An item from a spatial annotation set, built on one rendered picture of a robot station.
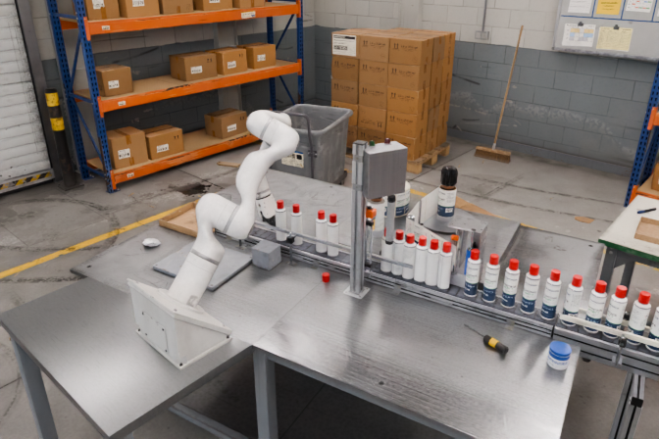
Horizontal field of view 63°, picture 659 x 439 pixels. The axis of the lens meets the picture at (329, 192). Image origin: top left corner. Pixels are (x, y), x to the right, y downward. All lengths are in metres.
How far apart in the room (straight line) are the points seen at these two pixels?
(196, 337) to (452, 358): 0.91
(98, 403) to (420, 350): 1.10
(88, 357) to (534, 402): 1.54
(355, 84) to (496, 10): 1.87
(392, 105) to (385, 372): 4.15
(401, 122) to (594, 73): 2.08
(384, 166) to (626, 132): 4.63
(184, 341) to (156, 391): 0.18
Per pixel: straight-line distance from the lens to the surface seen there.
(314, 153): 4.65
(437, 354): 2.08
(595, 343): 2.25
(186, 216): 3.09
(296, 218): 2.53
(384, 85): 5.82
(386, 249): 2.34
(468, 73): 6.99
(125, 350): 2.19
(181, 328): 1.96
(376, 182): 2.08
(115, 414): 1.95
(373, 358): 2.03
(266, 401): 2.29
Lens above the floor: 2.15
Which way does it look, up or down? 24 degrees down
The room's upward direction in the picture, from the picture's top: straight up
